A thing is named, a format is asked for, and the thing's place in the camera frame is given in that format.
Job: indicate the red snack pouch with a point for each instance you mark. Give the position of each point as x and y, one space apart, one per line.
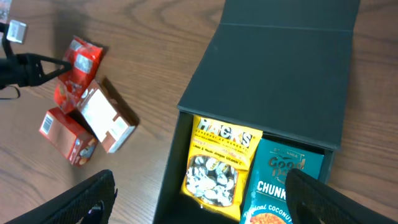
85 59

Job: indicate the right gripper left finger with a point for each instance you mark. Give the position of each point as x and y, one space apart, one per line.
91 201

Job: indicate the teal cookie box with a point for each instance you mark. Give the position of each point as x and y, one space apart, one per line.
266 195

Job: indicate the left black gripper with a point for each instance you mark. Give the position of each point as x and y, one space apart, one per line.
27 70

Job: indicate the yellow candy pouch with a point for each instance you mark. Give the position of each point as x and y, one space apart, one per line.
219 160

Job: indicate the black gift box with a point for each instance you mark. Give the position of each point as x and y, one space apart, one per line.
281 66

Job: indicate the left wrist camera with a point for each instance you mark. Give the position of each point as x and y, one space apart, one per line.
16 31

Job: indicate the brown and white box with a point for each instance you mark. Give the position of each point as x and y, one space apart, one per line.
107 114

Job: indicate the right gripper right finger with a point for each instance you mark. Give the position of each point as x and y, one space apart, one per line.
311 201

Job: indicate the red orange box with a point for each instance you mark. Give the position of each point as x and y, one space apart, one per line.
72 140

